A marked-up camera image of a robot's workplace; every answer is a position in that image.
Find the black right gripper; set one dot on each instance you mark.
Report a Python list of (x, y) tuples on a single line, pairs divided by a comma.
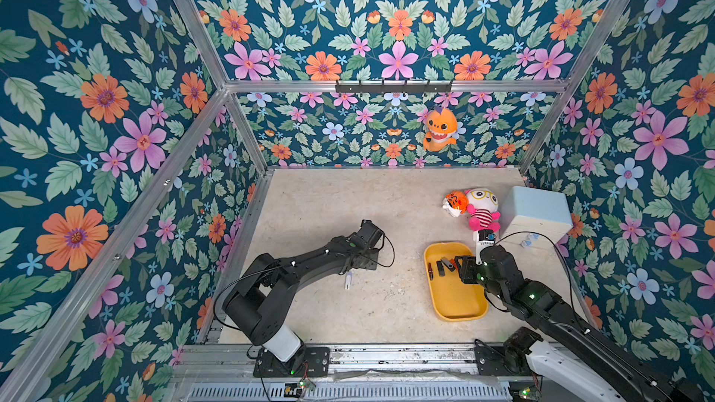
[(465, 268)]

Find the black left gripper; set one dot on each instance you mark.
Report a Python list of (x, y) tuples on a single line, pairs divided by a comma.
[(373, 259)]

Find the black clear cap usb drive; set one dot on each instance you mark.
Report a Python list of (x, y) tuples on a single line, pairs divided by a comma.
[(440, 268)]

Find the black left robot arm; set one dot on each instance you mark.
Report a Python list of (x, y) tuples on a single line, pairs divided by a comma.
[(258, 303)]

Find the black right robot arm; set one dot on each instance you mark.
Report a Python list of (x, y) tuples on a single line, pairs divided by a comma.
[(559, 344)]

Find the yellow plastic storage tray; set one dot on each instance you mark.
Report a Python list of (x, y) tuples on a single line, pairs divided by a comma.
[(452, 300)]

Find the light blue white box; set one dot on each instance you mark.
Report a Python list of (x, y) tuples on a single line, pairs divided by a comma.
[(533, 217)]

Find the pink white doll plush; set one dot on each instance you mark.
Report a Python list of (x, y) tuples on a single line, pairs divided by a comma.
[(482, 210)]

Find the orange tiger plush toy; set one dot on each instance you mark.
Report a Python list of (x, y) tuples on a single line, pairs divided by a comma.
[(455, 203)]

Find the orange dinosaur plush toy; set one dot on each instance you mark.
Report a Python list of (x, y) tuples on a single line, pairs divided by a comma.
[(441, 126)]

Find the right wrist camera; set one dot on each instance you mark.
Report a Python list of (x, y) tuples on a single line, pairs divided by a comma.
[(483, 239)]

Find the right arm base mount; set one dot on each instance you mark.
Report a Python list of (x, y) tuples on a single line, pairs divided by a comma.
[(510, 357)]

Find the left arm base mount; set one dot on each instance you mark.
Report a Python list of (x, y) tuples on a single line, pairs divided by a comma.
[(309, 361)]

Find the black hook rail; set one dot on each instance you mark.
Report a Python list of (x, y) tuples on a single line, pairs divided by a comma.
[(383, 87)]

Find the aluminium frame bottom rail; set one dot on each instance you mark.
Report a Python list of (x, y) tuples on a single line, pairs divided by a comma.
[(238, 254)]

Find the aluminium frame post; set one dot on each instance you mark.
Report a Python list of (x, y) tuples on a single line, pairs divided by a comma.
[(199, 34)]

